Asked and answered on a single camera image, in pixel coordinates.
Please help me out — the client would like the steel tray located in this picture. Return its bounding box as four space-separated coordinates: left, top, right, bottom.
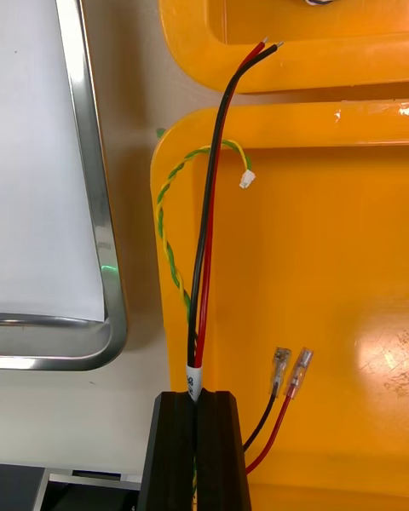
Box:
0 0 129 371

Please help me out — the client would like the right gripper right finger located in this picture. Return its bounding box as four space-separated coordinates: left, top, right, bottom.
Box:
196 388 252 511

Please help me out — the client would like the red and black wire harness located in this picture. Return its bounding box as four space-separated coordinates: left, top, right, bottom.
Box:
186 36 315 476

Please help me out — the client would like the yellow-orange plastic bin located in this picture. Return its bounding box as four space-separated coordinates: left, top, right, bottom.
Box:
149 98 409 511
156 0 409 95

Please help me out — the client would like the green-yellow twisted wire harness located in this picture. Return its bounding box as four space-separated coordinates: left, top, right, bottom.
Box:
155 138 257 503

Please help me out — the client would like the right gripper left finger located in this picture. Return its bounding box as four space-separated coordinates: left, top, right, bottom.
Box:
136 389 199 511

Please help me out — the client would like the white sheet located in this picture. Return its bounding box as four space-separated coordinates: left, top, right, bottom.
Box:
0 0 107 324

